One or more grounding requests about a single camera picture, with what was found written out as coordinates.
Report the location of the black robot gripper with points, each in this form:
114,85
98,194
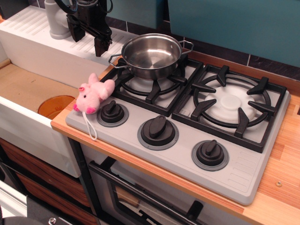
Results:
89,16

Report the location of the pink stuffed pig toy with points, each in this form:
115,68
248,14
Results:
91,95

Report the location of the stainless steel pan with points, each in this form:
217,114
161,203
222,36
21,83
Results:
151,56

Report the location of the grey toy faucet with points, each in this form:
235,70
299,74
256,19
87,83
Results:
57,20

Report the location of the white toy sink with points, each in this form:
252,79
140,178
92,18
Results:
35,67

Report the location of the orange plastic plate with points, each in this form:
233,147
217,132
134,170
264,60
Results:
51,107

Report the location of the black left stove knob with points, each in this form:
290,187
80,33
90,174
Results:
112,115

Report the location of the black stove knob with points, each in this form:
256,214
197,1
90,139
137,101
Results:
210,155
158,133
112,115

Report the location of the black left burner grate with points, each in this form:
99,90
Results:
160,96

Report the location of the black burner grate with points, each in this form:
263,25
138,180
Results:
160,96
243,110

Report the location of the black middle stove knob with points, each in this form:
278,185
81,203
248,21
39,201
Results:
158,133

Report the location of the wooden drawer front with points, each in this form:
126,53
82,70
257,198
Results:
45,183

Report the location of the grey toy stove top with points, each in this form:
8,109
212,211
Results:
239,180

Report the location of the toy oven door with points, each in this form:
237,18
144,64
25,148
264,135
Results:
135,198

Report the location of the black right burner grate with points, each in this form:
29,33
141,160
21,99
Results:
243,110

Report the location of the black right stove knob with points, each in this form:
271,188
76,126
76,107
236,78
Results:
210,155

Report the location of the teal cabinet panel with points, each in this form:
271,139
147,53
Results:
265,28

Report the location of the black oven door handle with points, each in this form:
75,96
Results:
104,170

